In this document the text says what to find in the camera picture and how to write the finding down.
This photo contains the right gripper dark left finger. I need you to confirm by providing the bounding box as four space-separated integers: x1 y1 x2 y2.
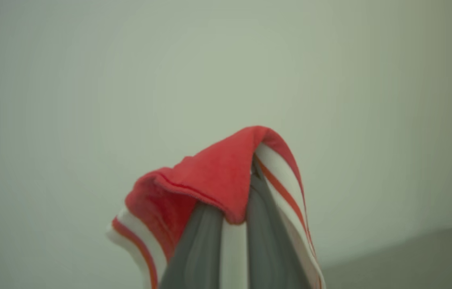
159 202 225 289

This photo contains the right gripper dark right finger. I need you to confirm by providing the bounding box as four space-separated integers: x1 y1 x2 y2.
246 172 311 289

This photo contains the red white striped garment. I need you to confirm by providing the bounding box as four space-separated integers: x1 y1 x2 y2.
105 126 326 289

